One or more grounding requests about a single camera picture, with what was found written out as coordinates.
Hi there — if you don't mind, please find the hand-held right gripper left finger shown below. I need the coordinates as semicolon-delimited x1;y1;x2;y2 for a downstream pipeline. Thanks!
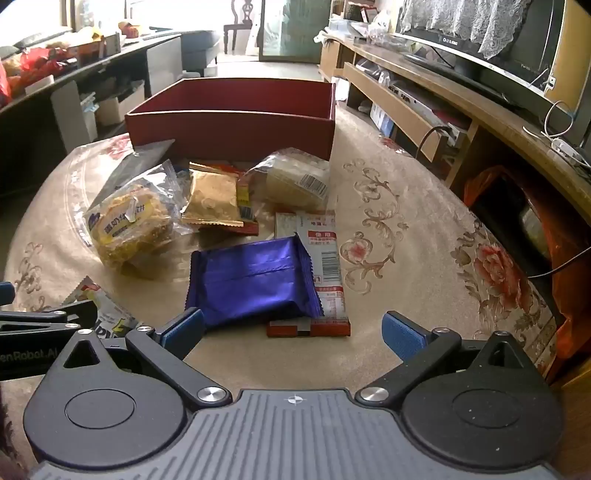
44;308;232;409

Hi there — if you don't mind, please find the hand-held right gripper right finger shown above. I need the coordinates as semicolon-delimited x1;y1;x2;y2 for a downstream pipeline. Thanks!
355;310;546;409

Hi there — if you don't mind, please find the white yellow printed snack packet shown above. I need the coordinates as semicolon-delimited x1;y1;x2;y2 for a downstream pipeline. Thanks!
62;276;141;342

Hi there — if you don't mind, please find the purple snack packet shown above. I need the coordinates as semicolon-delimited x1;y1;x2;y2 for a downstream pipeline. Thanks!
185;234;325;329

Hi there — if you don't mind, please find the red white snack packet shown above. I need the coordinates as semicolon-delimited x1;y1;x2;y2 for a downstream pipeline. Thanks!
266;210;352;339

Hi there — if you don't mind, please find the gold snack packet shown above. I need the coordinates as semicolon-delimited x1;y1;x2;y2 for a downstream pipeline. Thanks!
181;162;245;228

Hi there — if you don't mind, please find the red snack packet yellow label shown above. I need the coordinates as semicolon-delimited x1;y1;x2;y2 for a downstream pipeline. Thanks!
188;161;260;237

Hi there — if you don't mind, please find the red cardboard box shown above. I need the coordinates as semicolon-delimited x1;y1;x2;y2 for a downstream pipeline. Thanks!
124;78;336;161

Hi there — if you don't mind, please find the clear bag of yellow pastry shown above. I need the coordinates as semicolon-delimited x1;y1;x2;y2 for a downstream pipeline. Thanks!
85;159;185;280

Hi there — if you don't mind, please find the clear bag of white cakes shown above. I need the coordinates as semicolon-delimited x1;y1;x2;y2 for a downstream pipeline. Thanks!
245;148;331;210

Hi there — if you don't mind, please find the dark grey long desk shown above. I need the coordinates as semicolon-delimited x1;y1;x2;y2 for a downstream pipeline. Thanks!
0;31;183;195

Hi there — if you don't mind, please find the blue white carton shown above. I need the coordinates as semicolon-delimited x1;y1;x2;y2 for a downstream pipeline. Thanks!
372;104;396;137

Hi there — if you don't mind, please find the white open storage box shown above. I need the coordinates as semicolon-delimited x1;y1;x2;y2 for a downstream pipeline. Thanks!
95;80;146;125

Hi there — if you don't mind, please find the red plastic bag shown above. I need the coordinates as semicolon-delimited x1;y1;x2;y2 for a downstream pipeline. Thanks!
0;46;77;104

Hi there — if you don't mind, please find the wooden television cabinet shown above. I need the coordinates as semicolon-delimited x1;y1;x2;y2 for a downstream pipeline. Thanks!
318;36;591;388

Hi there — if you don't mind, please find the white media player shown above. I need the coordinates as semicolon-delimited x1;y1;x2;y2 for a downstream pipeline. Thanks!
383;78;467;137

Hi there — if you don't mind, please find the white power strip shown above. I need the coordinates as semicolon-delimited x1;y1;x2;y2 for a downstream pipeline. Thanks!
549;137;591;168

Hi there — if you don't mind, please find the grey sofa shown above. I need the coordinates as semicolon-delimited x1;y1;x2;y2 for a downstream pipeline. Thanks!
178;30;222;70

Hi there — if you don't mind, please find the black television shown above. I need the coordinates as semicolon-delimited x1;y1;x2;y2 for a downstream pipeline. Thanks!
394;0;568;123

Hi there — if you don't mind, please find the dark wooden chair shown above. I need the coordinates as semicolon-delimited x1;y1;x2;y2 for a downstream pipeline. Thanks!
224;0;256;54

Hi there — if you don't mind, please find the clear plastic bag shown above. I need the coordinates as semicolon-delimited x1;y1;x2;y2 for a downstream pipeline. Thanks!
369;9;402;44

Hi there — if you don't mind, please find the glass sliding door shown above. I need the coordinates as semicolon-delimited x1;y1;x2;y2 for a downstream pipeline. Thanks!
259;0;324;63

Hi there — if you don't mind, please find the television with lace cover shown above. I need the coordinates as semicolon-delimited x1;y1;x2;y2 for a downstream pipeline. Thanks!
399;0;552;61

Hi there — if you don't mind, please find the black cable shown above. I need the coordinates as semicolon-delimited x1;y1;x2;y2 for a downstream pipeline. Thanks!
526;242;591;278
416;124;455;160

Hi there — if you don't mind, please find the white drawer unit blue handle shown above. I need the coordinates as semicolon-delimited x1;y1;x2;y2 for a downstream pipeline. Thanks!
81;93;99;140

